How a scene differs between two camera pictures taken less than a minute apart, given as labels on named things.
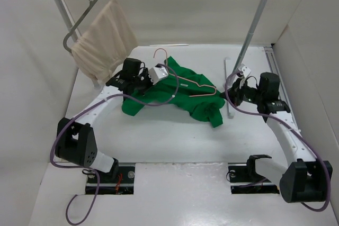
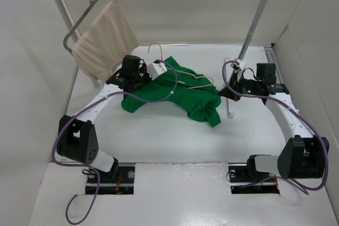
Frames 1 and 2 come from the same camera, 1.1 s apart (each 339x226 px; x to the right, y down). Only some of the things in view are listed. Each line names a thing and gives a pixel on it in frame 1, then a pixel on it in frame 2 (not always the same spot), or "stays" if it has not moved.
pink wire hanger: x=186 y=80 to x=184 y=71
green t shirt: x=181 y=91 stays
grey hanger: x=92 y=3 stays
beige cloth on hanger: x=110 y=41 stays
